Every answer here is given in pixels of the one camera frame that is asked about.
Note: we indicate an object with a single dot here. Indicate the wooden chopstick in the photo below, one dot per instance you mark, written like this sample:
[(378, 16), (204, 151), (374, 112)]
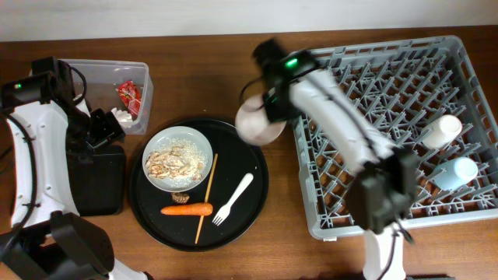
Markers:
[(207, 193)]

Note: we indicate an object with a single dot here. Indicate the pink saucer plate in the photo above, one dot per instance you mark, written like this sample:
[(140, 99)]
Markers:
[(253, 125)]

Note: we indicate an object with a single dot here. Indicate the light blue cup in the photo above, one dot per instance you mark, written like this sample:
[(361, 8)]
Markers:
[(455, 173)]

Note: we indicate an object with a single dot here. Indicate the grey dishwasher rack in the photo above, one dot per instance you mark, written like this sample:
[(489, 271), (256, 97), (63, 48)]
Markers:
[(401, 87)]

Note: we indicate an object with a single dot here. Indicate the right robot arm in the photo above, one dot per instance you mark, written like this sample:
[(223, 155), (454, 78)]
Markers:
[(383, 188)]

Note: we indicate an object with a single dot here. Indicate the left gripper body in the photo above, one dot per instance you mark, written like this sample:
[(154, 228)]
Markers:
[(103, 131)]

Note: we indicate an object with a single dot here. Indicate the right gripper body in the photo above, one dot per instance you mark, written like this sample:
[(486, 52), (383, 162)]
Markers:
[(278, 103)]

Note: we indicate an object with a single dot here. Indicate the black rectangular tray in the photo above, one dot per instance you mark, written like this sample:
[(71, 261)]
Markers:
[(98, 187)]

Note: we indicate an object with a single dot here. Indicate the red snack wrapper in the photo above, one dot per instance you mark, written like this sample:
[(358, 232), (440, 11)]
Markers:
[(130, 96)]

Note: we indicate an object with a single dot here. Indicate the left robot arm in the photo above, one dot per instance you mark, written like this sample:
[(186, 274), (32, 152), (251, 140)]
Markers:
[(64, 152)]

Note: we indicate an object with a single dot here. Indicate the orange carrot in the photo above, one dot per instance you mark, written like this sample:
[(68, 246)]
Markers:
[(196, 209)]

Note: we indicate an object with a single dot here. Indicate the white tissue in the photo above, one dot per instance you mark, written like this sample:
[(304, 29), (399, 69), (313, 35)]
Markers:
[(123, 117)]

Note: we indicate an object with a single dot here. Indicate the brown food scrap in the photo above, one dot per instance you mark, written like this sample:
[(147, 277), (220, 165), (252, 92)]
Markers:
[(180, 198)]

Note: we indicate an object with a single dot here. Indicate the small white cup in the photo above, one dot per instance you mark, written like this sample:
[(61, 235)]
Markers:
[(441, 131)]

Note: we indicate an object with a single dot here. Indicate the white plastic fork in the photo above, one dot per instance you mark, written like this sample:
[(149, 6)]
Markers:
[(224, 212)]

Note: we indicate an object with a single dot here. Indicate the grey plate with food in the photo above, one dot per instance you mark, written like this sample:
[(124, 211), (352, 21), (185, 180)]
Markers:
[(177, 159)]

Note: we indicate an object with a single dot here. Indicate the round black tray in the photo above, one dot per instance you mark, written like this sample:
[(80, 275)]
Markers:
[(235, 159)]

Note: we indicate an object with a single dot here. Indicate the clear plastic bin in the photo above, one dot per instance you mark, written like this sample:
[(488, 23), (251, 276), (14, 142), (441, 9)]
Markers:
[(102, 81)]

